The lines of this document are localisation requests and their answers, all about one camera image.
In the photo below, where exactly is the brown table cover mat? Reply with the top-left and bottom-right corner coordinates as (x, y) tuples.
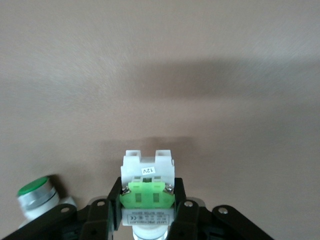
(0, 0), (320, 240)

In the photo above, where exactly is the green push button orange block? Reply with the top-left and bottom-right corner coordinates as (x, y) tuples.
(16, 175), (76, 230)

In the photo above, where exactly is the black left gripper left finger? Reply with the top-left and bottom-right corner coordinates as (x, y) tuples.
(0, 176), (126, 240)

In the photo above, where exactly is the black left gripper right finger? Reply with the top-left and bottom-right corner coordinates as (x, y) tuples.
(169, 176), (276, 240)

